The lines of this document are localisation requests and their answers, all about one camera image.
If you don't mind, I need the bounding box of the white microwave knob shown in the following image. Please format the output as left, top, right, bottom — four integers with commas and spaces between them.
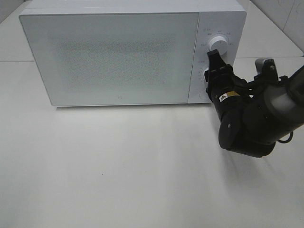
208, 35, 228, 55
200, 70, 206, 82

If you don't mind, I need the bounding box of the white microwave door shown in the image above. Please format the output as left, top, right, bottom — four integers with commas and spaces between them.
19, 13, 199, 106

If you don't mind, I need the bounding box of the white microwave oven body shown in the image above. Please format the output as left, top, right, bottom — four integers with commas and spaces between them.
19, 0, 247, 106

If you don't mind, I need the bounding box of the round white door release button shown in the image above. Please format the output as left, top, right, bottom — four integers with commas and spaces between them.
199, 90, 210, 103

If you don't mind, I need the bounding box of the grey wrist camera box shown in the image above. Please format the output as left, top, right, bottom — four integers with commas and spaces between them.
255, 58, 277, 75

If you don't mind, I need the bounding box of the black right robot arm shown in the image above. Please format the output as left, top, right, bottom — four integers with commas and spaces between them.
204, 50, 304, 158

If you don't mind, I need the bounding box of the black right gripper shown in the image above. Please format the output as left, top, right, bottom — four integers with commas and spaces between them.
204, 49, 249, 119

